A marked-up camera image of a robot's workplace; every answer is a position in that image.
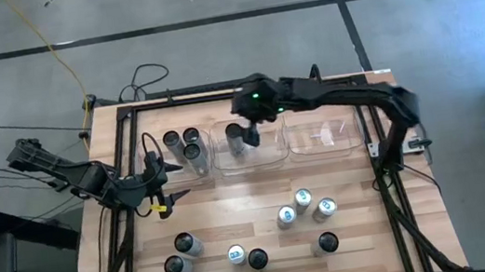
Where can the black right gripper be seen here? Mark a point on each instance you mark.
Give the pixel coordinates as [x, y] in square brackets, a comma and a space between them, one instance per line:
[258, 98]

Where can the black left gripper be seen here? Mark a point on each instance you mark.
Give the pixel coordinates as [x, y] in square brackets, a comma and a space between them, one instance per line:
[156, 180]

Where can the black-top slim soda can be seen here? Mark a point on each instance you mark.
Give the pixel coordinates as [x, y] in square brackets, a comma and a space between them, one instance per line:
[191, 134]
[174, 266]
[257, 259]
[192, 152]
[184, 242]
[233, 132]
[328, 242]
[172, 138]

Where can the silver-top blue-tab soda can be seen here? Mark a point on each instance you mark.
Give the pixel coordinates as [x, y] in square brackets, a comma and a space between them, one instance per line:
[287, 215]
[236, 254]
[302, 197]
[325, 207]

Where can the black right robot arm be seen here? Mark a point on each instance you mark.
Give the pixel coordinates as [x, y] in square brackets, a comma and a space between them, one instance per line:
[349, 93]

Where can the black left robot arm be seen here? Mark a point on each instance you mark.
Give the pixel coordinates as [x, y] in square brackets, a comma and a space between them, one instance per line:
[88, 179]

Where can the clear plastic bin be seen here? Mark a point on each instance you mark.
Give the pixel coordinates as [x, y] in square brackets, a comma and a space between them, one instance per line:
[268, 151]
[149, 141]
[322, 137]

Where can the yellow gripper tag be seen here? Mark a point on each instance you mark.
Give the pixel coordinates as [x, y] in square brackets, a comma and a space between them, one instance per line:
[158, 208]

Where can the black aluminium table frame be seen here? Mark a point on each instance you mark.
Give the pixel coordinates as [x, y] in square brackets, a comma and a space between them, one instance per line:
[195, 100]

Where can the black frame clamp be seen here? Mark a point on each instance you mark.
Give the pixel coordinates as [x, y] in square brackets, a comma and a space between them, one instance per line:
[315, 72]

